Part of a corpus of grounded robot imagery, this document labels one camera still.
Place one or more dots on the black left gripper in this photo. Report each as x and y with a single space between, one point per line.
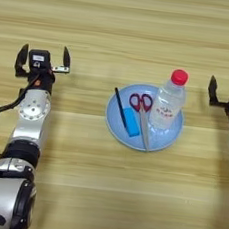
44 81

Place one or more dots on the clear bottle with red cap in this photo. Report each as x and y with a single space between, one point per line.
168 106

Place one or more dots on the black pen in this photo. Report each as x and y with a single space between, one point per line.
120 107

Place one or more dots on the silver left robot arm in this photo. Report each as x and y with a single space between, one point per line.
28 126

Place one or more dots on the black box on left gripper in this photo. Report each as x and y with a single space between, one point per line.
39 58

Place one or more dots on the light blue round plate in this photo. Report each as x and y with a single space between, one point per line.
160 138

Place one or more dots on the blue rectangular eraser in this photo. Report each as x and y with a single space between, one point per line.
131 122

